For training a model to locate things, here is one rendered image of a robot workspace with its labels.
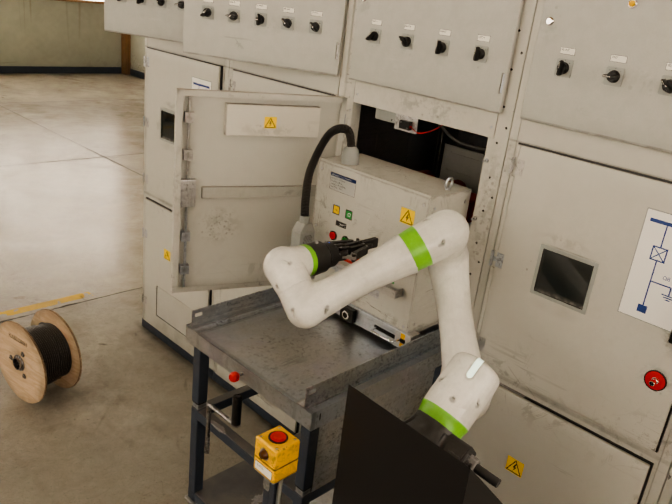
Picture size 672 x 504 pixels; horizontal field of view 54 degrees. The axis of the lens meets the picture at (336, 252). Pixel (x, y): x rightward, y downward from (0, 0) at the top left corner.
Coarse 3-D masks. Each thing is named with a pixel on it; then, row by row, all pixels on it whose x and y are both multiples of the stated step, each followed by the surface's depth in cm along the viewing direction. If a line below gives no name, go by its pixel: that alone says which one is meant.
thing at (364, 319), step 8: (352, 304) 233; (336, 312) 238; (360, 312) 230; (360, 320) 231; (368, 320) 228; (376, 320) 225; (368, 328) 229; (384, 328) 223; (392, 328) 221; (384, 336) 224; (392, 336) 221; (408, 336) 216; (416, 336) 218
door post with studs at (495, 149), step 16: (528, 0) 189; (528, 16) 190; (528, 32) 191; (512, 64) 196; (512, 80) 197; (512, 96) 198; (512, 112) 199; (496, 128) 204; (496, 144) 205; (496, 160) 206; (496, 176) 207; (480, 192) 212; (480, 208) 213; (480, 224) 214; (480, 240) 215; (480, 256) 216
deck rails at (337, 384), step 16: (272, 288) 241; (224, 304) 227; (240, 304) 232; (256, 304) 238; (272, 304) 243; (192, 320) 219; (208, 320) 224; (224, 320) 228; (432, 336) 224; (400, 352) 212; (416, 352) 219; (352, 368) 196; (368, 368) 202; (384, 368) 208; (320, 384) 187; (336, 384) 193; (352, 384) 199; (304, 400) 189; (320, 400) 189
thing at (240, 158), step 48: (192, 96) 224; (240, 96) 228; (288, 96) 235; (336, 96) 244; (192, 144) 230; (240, 144) 237; (288, 144) 245; (192, 192) 234; (240, 192) 242; (288, 192) 250; (192, 240) 243; (240, 240) 251; (288, 240) 260; (192, 288) 248
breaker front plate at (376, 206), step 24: (336, 168) 227; (336, 192) 229; (360, 192) 221; (384, 192) 214; (408, 192) 207; (336, 216) 231; (360, 216) 223; (384, 216) 216; (336, 240) 233; (384, 240) 218; (408, 288) 214; (384, 312) 224; (408, 312) 216
